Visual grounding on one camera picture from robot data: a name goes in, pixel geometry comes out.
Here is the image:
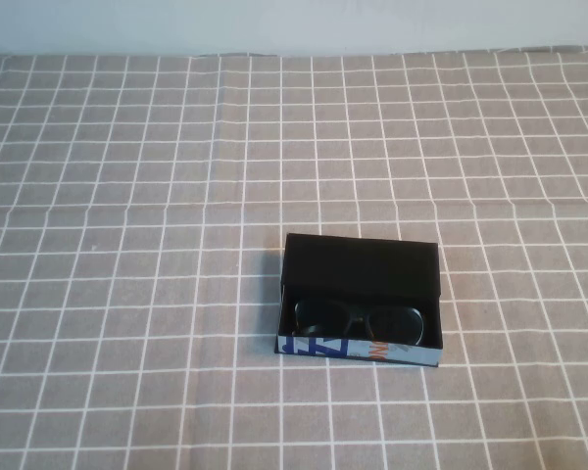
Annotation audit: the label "grey white checkered tablecloth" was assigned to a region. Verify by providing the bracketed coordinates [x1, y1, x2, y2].
[0, 46, 588, 470]

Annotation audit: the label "black glasses case printed front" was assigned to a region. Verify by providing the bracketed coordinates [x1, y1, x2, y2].
[277, 232, 445, 369]

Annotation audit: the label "black sunglasses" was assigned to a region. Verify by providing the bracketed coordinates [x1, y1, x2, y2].
[292, 297, 426, 345]

